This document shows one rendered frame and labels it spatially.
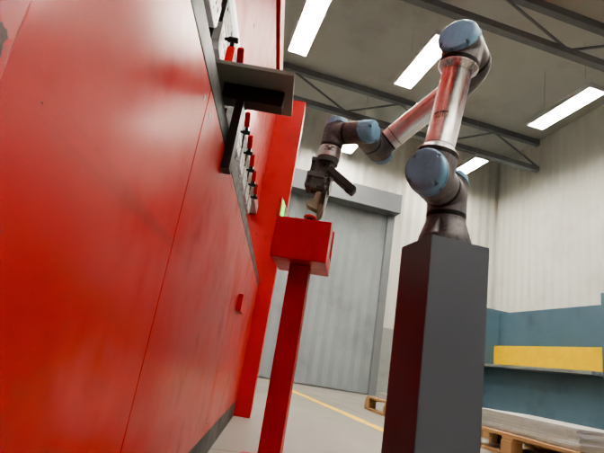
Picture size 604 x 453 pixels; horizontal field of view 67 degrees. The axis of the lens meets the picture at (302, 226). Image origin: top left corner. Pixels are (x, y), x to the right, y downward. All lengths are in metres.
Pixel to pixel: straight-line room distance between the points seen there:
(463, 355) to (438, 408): 0.15
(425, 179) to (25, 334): 1.04
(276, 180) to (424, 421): 2.42
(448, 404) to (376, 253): 8.34
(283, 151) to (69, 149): 3.08
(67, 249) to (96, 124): 0.11
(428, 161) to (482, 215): 9.84
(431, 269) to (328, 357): 7.78
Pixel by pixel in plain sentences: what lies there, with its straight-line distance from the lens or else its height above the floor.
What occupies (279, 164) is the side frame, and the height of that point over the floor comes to 1.75.
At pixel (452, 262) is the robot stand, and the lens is 1.30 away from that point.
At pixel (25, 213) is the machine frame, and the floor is 0.46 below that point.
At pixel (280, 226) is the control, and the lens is 1.31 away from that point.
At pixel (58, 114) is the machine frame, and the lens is 0.40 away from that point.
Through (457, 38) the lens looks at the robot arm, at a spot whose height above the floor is 1.33.
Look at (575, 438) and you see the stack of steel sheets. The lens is 3.51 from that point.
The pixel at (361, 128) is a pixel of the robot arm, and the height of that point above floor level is 1.12.
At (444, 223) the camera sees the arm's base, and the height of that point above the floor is 0.83.
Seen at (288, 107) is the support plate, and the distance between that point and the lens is 1.18.
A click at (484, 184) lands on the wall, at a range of 11.38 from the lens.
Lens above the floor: 0.39
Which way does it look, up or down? 16 degrees up
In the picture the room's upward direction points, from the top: 10 degrees clockwise
